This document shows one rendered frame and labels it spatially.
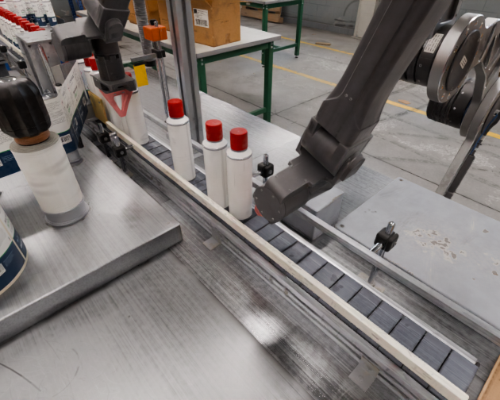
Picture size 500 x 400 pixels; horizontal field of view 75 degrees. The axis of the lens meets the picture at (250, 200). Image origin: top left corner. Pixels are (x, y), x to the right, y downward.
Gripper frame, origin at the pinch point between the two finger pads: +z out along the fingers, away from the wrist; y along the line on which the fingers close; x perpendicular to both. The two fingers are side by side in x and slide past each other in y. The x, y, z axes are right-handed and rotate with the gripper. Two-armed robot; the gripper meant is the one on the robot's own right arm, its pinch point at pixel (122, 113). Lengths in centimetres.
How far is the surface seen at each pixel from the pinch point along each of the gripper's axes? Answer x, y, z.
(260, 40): 154, -111, 24
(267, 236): 6.7, 46.9, 13.3
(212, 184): 3.5, 33.0, 6.1
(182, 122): 5.9, 19.8, -2.7
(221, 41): 121, -117, 21
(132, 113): 4.6, -5.5, 3.3
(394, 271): 10, 71, 5
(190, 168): 6.0, 20.0, 9.5
